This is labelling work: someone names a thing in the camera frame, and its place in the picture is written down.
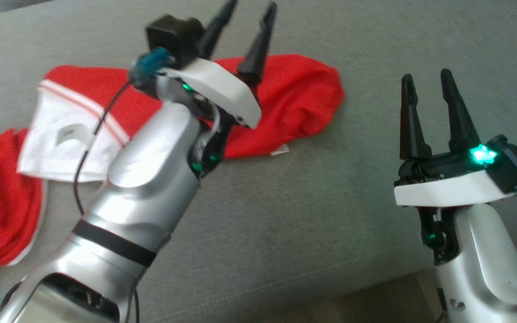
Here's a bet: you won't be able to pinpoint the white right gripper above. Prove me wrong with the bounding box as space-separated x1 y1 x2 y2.
393 69 517 208

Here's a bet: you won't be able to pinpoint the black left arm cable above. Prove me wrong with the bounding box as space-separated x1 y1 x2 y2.
74 48 171 323

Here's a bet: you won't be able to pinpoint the red white basketball jersey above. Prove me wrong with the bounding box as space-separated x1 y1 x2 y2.
16 54 344 182

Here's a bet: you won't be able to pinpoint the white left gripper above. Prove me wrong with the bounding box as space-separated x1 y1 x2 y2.
155 0 278 128

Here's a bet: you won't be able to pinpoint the grey fabric sofa ottoman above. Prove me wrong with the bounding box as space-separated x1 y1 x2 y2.
0 0 517 323

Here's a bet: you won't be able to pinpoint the red white-trimmed shorts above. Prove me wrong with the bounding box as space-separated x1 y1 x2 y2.
0 128 48 294

